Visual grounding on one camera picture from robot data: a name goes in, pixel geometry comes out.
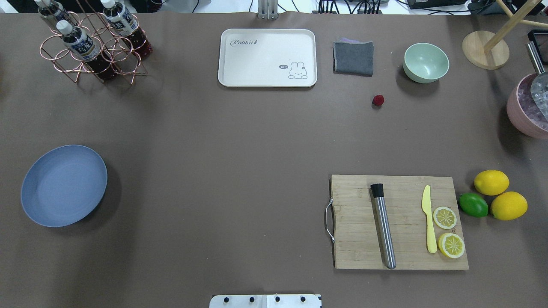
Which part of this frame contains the right rear drink bottle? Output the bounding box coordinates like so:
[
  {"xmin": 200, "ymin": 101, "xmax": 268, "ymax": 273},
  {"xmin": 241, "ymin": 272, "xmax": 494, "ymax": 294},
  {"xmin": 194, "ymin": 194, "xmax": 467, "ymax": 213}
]
[{"xmin": 101, "ymin": 0, "xmax": 152, "ymax": 58}]

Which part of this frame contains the red strawberry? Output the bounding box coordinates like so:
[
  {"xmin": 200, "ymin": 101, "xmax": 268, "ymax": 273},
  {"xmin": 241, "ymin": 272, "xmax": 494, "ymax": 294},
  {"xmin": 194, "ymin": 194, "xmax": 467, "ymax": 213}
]
[{"xmin": 372, "ymin": 95, "xmax": 385, "ymax": 107}]

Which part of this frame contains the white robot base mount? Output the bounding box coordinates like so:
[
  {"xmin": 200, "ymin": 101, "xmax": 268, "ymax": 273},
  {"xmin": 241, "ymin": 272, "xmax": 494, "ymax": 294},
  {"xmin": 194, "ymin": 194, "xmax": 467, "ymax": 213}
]
[{"xmin": 209, "ymin": 294, "xmax": 322, "ymax": 308}]

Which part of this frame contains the mint green bowl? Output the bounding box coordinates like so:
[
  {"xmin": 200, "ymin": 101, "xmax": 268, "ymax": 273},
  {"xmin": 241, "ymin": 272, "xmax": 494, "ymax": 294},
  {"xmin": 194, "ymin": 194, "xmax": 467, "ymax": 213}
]
[{"xmin": 403, "ymin": 42, "xmax": 450, "ymax": 83}]

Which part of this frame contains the steel ice scoop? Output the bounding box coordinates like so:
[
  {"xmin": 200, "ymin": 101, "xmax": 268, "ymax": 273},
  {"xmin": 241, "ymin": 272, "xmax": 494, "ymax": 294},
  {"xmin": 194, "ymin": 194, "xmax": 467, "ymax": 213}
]
[{"xmin": 527, "ymin": 41, "xmax": 548, "ymax": 120}]

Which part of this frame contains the dark tray box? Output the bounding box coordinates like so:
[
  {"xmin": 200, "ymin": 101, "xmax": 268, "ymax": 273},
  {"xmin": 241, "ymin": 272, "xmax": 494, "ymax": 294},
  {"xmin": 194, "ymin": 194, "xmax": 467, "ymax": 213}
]
[{"xmin": 527, "ymin": 30, "xmax": 548, "ymax": 65}]

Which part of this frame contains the left rear drink bottle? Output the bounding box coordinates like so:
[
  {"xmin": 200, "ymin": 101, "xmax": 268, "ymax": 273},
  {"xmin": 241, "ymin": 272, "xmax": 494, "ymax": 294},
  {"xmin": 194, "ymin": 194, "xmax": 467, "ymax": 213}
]
[{"xmin": 34, "ymin": 0, "xmax": 77, "ymax": 32}]

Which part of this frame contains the aluminium frame post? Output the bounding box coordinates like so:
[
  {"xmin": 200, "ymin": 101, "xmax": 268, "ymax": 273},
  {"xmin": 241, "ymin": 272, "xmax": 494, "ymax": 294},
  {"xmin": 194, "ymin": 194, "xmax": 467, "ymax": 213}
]
[{"xmin": 257, "ymin": 0, "xmax": 279, "ymax": 20}]

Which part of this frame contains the blue round plate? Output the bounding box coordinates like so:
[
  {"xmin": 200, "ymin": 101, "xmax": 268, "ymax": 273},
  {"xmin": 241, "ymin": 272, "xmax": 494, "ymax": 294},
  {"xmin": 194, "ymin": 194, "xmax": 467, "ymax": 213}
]
[{"xmin": 20, "ymin": 145, "xmax": 108, "ymax": 228}]

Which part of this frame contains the pink ice bowl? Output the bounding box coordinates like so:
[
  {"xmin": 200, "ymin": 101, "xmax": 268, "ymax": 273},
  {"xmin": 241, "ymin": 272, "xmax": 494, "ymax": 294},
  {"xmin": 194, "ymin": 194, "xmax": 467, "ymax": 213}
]
[{"xmin": 506, "ymin": 73, "xmax": 548, "ymax": 140}]

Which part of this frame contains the copper wire bottle rack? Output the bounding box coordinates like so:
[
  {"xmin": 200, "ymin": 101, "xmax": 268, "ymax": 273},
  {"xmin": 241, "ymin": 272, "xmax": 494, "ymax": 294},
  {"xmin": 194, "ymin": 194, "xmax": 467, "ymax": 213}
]
[{"xmin": 36, "ymin": 0, "xmax": 153, "ymax": 84}]

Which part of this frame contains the front drink bottle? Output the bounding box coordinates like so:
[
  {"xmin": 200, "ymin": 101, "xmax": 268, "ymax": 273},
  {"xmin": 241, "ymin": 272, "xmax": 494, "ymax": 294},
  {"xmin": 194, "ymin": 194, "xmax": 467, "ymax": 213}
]
[{"xmin": 57, "ymin": 20, "xmax": 117, "ymax": 80}]

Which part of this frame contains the whole yellow lemon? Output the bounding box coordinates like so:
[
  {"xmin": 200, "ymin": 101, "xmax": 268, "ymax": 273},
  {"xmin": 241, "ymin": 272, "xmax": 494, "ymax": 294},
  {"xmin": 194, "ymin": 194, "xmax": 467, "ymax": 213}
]
[
  {"xmin": 491, "ymin": 191, "xmax": 528, "ymax": 221},
  {"xmin": 474, "ymin": 170, "xmax": 509, "ymax": 195}
]

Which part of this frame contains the green lime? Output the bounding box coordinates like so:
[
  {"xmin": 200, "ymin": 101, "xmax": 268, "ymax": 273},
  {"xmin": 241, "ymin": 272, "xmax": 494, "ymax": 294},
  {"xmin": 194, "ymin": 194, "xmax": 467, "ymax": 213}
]
[{"xmin": 458, "ymin": 193, "xmax": 488, "ymax": 218}]

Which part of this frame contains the upper whole yellow lemon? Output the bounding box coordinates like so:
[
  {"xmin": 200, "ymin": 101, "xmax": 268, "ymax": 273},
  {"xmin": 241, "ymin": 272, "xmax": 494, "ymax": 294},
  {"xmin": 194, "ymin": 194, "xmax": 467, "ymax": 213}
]
[{"xmin": 474, "ymin": 170, "xmax": 509, "ymax": 195}]

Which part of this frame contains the drink bottle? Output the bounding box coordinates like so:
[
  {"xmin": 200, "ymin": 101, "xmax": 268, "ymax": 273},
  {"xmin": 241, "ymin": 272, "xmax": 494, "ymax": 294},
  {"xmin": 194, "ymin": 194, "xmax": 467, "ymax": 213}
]
[
  {"xmin": 57, "ymin": 20, "xmax": 117, "ymax": 80},
  {"xmin": 34, "ymin": 0, "xmax": 77, "ymax": 32},
  {"xmin": 101, "ymin": 0, "xmax": 152, "ymax": 58}
]

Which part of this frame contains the lower lemon half slice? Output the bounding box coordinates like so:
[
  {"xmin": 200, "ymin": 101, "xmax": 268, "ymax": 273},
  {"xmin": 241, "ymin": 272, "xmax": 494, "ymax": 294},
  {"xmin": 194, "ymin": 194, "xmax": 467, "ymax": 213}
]
[{"xmin": 437, "ymin": 233, "xmax": 465, "ymax": 258}]

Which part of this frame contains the wooden mug tree stand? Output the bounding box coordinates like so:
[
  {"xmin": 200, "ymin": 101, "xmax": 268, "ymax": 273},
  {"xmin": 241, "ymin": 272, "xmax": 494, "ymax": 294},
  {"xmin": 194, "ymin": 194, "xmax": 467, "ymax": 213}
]
[{"xmin": 462, "ymin": 0, "xmax": 548, "ymax": 70}]

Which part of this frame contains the yellow plastic knife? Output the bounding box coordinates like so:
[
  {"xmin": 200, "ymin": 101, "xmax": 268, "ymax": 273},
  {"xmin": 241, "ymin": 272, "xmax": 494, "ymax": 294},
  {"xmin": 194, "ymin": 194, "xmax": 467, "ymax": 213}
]
[{"xmin": 421, "ymin": 185, "xmax": 437, "ymax": 254}]

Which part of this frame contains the grey folded cloth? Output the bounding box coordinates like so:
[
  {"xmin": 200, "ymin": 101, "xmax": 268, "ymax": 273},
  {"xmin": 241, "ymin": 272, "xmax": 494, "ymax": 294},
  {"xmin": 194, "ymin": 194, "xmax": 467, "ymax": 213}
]
[{"xmin": 333, "ymin": 38, "xmax": 375, "ymax": 77}]

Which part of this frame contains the upper lemon half slice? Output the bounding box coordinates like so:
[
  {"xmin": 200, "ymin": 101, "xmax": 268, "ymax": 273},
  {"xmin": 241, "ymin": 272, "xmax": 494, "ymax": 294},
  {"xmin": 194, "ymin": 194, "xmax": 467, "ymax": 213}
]
[{"xmin": 432, "ymin": 207, "xmax": 457, "ymax": 230}]

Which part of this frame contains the lower whole yellow lemon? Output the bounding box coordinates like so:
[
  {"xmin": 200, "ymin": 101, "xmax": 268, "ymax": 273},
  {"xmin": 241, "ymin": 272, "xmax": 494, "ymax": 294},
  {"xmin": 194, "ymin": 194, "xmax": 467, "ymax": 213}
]
[{"xmin": 491, "ymin": 191, "xmax": 528, "ymax": 221}]

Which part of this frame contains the lemon half slice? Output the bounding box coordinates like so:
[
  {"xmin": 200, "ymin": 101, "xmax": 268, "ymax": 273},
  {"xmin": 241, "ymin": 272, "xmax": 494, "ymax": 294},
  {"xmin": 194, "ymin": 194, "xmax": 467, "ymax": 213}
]
[
  {"xmin": 437, "ymin": 233, "xmax": 465, "ymax": 258},
  {"xmin": 432, "ymin": 207, "xmax": 457, "ymax": 230}
]

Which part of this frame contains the cream rabbit tray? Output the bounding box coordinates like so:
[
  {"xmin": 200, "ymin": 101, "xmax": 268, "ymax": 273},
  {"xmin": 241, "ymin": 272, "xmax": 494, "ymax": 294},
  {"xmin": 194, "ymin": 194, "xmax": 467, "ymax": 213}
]
[{"xmin": 217, "ymin": 29, "xmax": 318, "ymax": 88}]

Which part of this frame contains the steel muddler black tip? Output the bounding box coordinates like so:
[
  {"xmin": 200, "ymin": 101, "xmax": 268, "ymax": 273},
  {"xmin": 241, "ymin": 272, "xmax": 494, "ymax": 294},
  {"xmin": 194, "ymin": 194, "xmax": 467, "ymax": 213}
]
[{"xmin": 370, "ymin": 183, "xmax": 396, "ymax": 270}]

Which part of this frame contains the bamboo cutting board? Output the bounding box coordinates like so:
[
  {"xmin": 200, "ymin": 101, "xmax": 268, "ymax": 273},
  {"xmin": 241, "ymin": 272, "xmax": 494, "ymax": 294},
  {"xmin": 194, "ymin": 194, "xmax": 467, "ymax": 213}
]
[{"xmin": 330, "ymin": 174, "xmax": 468, "ymax": 271}]

